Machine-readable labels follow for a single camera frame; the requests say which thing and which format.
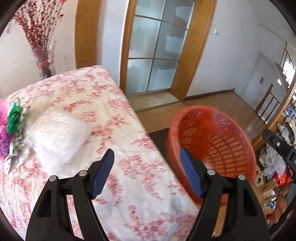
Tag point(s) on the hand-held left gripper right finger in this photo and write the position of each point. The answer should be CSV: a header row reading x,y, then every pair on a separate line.
x,y
190,173

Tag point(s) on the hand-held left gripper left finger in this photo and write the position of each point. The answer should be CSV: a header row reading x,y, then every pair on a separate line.
x,y
103,171

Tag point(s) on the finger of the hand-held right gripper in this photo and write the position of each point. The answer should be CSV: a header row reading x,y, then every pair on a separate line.
x,y
277,143

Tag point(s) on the orange plastic waste basket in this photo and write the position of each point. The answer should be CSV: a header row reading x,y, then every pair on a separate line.
x,y
222,150

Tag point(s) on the pile of assorted packages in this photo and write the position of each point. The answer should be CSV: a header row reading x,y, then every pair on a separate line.
x,y
272,162

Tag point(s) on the floral red white tablecloth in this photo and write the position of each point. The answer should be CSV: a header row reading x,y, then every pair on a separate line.
x,y
129,162

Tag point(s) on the white tape roll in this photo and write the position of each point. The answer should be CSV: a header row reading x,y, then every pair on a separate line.
x,y
259,178

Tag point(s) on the dark floor mat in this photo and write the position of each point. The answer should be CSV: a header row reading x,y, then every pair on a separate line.
x,y
159,139

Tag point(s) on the wooden stair railing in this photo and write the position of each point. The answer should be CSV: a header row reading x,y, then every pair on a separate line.
x,y
266,97

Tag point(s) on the clear bubble wrap bag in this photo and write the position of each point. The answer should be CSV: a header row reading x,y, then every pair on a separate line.
x,y
57,136

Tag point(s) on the barred window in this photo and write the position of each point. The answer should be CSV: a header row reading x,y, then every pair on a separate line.
x,y
288,69

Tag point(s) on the white printed wrapper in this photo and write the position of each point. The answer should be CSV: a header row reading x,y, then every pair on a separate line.
x,y
15,150

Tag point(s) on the small teal-green wrapper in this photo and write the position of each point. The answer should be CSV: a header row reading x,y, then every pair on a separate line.
x,y
13,118

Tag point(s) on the pink plastic bag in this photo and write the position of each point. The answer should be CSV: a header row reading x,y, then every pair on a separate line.
x,y
3,141

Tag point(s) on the frosted glass door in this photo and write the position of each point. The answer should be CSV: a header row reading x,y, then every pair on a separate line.
x,y
143,69

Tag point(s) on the glass vase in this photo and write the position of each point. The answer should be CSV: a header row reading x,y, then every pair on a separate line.
x,y
44,64

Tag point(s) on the red berry branches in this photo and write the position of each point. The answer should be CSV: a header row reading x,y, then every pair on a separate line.
x,y
37,27

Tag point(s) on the wooden door frame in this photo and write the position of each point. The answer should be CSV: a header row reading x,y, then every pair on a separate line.
x,y
198,58

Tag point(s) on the small white wall switch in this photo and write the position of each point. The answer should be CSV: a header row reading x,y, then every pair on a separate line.
x,y
216,31

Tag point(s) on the wooden wall pillar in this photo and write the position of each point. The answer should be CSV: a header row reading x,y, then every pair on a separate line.
x,y
85,34

